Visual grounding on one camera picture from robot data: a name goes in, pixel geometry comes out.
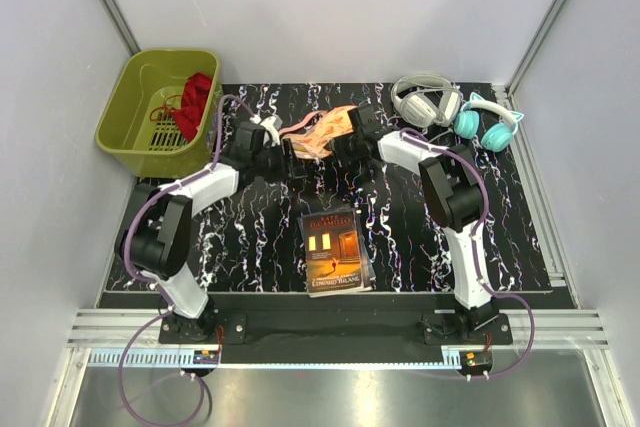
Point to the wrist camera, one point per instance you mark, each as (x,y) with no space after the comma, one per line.
(365,124)
(252,138)

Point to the pink patterned mesh laundry bag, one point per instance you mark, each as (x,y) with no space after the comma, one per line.
(310,137)

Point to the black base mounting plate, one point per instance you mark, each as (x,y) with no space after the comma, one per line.
(367,328)

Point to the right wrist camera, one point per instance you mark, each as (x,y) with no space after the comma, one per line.
(365,124)

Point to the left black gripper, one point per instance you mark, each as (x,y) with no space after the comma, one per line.
(289,165)

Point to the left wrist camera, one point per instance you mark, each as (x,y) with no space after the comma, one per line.
(252,138)

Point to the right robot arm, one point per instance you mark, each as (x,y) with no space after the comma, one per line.
(456,200)

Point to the olive green plastic basket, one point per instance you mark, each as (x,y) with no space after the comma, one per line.
(138,125)

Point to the red bra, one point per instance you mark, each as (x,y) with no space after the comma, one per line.
(186,109)

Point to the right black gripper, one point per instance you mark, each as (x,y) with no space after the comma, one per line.
(336,146)

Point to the white grey headphones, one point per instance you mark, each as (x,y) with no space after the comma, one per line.
(425,100)

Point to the teal cat-ear headphones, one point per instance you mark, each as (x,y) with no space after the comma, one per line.
(494,125)

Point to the orange paperback book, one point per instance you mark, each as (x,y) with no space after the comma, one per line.
(337,261)

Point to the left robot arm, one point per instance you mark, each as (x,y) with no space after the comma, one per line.
(154,237)

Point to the aluminium frame rail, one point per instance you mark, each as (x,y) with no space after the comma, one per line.
(343,368)

